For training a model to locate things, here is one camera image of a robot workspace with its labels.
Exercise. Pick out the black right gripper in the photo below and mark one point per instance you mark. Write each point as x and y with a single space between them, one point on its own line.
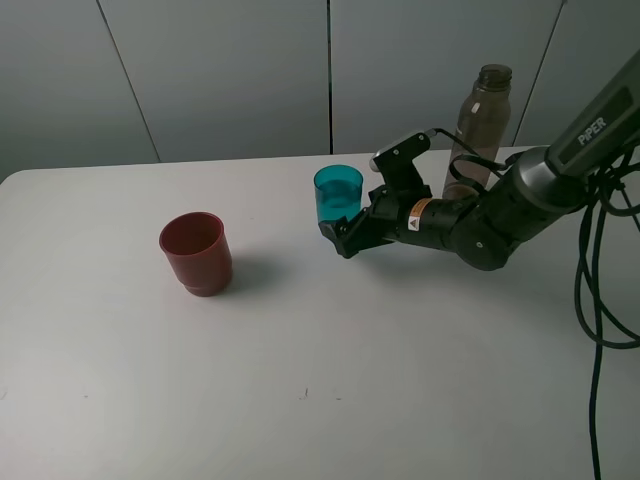
408 217

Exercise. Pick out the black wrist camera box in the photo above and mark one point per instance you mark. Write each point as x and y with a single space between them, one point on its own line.
395 163

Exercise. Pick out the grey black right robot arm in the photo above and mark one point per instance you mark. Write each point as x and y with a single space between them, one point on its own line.
534 189

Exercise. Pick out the teal translucent cup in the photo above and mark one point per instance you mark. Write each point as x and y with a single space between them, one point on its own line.
338 192

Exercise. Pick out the smoky transparent water bottle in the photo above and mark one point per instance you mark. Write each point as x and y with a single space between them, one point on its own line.
482 121

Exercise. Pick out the red plastic cup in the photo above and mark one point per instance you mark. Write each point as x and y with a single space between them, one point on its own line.
197 250

